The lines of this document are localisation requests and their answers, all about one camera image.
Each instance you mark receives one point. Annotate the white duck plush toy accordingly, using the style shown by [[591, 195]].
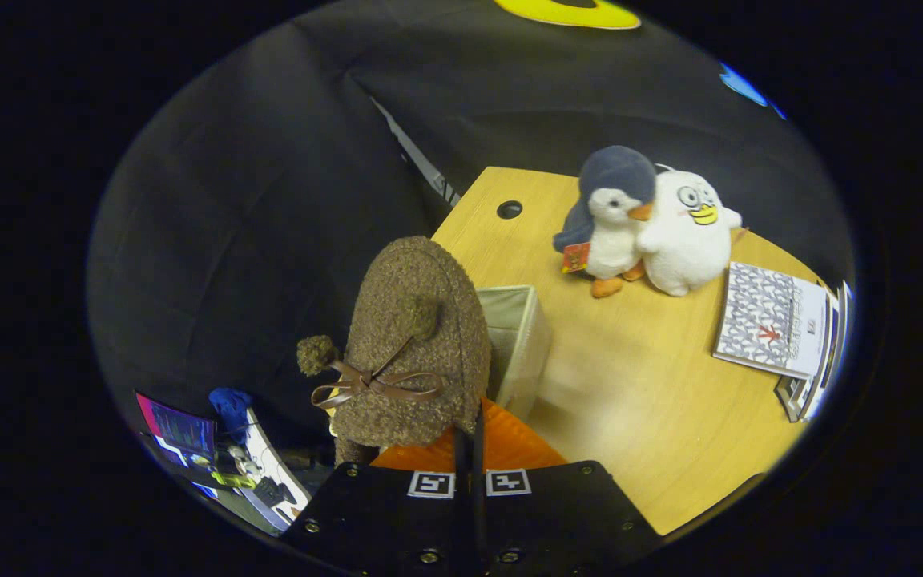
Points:
[[686, 248]]

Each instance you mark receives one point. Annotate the grey patterned white book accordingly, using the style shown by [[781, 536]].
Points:
[[766, 320]]

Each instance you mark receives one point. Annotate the grey metal stand bar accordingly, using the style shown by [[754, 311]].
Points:
[[421, 160]]

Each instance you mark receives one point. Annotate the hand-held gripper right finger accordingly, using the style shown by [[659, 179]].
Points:
[[558, 521]]

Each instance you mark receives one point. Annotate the computer screen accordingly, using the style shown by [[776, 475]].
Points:
[[177, 429]]

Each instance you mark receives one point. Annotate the dark grey book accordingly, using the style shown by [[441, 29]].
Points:
[[790, 397]]

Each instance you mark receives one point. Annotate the grey penguin plush toy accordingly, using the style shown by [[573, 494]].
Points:
[[614, 240]]

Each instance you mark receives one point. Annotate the blue cloth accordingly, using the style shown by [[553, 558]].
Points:
[[229, 405]]

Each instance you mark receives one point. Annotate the brown fuzzy shoe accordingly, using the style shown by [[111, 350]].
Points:
[[413, 336]]

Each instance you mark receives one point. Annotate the white side desk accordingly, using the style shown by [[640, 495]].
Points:
[[265, 457]]

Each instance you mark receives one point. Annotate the beige fabric storage box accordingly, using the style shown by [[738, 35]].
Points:
[[521, 353]]

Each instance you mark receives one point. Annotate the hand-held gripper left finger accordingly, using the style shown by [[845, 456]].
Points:
[[389, 521]]

